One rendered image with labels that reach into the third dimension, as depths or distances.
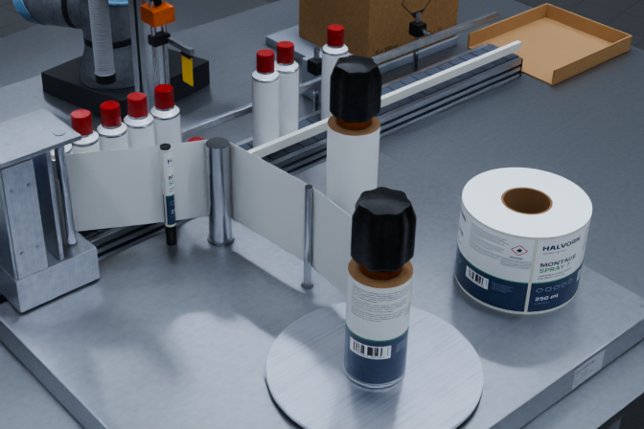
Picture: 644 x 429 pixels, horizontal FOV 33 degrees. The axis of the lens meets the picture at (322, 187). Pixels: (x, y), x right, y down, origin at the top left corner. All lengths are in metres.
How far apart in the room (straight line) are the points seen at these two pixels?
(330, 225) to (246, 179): 0.20
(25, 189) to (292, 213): 0.41
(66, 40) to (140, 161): 0.99
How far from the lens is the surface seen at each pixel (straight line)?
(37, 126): 1.66
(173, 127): 1.88
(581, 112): 2.41
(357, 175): 1.79
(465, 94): 2.40
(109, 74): 1.91
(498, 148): 2.23
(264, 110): 2.01
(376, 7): 2.42
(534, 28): 2.79
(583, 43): 2.74
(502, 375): 1.59
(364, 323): 1.46
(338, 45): 2.10
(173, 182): 1.78
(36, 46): 2.68
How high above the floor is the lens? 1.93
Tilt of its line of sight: 32 degrees down
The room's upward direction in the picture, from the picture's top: 1 degrees clockwise
